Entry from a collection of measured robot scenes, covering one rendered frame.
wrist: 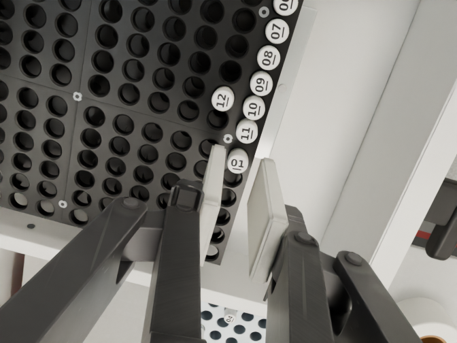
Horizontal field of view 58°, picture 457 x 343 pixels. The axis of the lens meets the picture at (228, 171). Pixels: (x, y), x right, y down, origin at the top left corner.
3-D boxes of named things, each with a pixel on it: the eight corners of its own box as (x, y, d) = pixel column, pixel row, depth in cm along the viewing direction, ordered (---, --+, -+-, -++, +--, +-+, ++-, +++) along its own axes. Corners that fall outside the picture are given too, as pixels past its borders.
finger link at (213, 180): (201, 270, 16) (183, 266, 16) (212, 195, 23) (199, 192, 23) (221, 205, 15) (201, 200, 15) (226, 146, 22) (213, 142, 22)
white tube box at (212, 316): (296, 304, 46) (299, 329, 42) (261, 356, 49) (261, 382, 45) (194, 260, 44) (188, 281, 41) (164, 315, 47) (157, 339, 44)
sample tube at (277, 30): (285, 19, 25) (291, 20, 21) (281, 40, 26) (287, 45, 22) (265, 16, 25) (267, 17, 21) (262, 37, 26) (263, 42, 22)
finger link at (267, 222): (271, 218, 15) (290, 222, 15) (262, 155, 22) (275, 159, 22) (248, 282, 17) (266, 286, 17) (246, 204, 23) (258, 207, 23)
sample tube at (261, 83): (271, 64, 26) (274, 75, 22) (268, 84, 27) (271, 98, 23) (252, 62, 26) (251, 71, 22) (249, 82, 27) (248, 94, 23)
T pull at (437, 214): (494, 149, 24) (508, 156, 23) (438, 254, 27) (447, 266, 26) (436, 132, 24) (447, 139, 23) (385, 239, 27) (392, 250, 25)
